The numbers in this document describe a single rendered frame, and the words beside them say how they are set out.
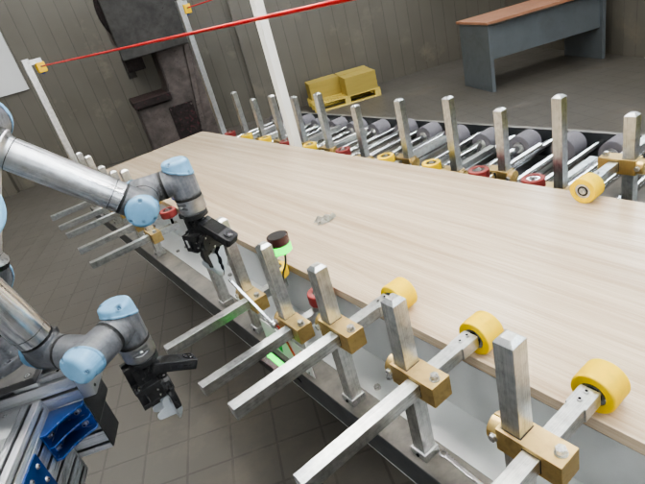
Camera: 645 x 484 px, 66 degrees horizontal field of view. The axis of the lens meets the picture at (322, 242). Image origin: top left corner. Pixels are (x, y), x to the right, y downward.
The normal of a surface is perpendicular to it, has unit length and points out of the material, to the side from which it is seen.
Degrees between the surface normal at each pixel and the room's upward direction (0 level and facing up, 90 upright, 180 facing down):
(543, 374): 0
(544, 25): 90
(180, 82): 90
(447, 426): 0
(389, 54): 90
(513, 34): 90
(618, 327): 0
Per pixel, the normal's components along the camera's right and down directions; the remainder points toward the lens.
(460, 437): -0.24, -0.86
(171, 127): 0.41, 0.33
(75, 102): 0.22, 0.40
